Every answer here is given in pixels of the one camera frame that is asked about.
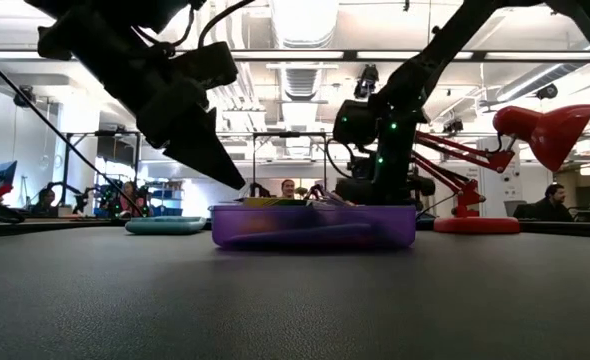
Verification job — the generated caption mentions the red desk lamp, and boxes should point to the red desk lamp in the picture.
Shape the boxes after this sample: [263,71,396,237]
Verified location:
[409,103,590,235]

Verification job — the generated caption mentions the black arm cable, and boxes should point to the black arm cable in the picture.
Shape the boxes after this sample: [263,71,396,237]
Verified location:
[197,0,256,50]

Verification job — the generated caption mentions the black background rig frame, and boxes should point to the black background rig frame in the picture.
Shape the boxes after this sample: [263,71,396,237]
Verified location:
[63,130,142,214]

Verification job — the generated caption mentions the purple translucent plastic tray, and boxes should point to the purple translucent plastic tray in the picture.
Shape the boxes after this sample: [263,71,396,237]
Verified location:
[209,202,417,250]

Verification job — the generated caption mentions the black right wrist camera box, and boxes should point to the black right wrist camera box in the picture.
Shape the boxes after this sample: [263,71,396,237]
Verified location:
[332,98,377,147]

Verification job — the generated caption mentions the overhead frame crossbar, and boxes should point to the overhead frame crossbar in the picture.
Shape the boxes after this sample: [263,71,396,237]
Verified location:
[0,48,590,63]

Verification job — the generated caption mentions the black ceiling camera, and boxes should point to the black ceiling camera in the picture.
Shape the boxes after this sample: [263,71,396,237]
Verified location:
[534,82,560,101]
[353,63,380,100]
[13,84,37,109]

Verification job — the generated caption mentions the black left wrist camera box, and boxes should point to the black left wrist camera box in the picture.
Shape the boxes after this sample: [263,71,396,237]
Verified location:
[172,41,240,90]

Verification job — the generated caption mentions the grey ceiling duct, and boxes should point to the grey ceiling duct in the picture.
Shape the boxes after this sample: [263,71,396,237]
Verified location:
[494,22,590,104]

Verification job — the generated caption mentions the blue storage bins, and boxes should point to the blue storage bins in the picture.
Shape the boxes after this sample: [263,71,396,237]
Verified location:
[147,180,184,218]

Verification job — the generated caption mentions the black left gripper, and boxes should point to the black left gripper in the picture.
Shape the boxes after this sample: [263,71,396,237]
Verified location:
[134,78,246,191]

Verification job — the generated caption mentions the blue lit screen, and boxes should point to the blue lit screen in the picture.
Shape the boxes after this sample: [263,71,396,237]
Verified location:
[0,159,19,192]

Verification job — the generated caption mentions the teal shallow dish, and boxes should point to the teal shallow dish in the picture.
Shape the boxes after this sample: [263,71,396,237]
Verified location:
[123,215,208,236]

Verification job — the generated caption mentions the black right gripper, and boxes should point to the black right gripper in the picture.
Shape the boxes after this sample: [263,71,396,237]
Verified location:
[373,107,419,206]

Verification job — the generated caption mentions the white ceiling duct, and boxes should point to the white ceiling duct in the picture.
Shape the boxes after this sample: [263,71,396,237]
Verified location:
[268,0,341,50]

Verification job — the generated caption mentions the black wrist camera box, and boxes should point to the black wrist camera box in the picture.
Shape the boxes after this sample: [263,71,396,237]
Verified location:
[332,98,377,147]
[172,41,240,90]

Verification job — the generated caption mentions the black ceiling device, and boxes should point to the black ceiling device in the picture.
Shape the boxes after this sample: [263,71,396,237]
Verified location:
[442,116,465,135]

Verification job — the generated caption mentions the black diagonal frame brace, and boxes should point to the black diagonal frame brace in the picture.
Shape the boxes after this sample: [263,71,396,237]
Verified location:
[0,42,145,218]

